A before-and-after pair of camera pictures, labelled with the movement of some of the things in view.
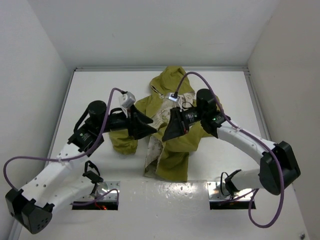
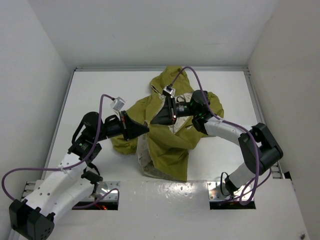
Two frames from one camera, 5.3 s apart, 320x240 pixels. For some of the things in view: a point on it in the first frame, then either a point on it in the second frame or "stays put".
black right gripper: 177,125 to 167,115
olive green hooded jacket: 166,160 stays put
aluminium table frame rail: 190,69 stays put
